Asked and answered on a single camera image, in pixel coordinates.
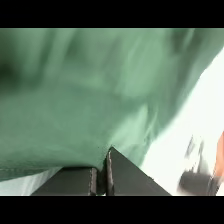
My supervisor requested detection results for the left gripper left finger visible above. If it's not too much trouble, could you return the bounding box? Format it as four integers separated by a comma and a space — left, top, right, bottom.
30, 166, 98, 197

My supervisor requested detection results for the green shirt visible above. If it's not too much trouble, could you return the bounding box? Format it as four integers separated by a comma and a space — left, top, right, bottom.
0, 28, 224, 183

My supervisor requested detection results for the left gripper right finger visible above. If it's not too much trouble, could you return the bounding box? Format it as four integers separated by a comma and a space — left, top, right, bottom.
105, 146, 172, 197

